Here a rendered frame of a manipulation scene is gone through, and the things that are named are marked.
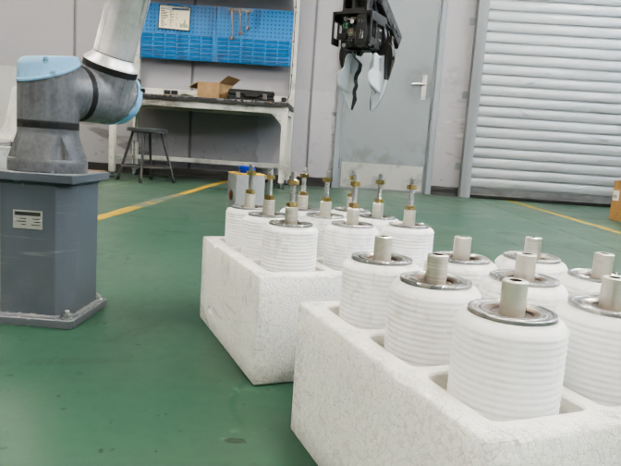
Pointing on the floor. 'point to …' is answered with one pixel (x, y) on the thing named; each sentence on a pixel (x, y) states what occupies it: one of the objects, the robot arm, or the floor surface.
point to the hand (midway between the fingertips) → (363, 103)
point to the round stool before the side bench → (143, 153)
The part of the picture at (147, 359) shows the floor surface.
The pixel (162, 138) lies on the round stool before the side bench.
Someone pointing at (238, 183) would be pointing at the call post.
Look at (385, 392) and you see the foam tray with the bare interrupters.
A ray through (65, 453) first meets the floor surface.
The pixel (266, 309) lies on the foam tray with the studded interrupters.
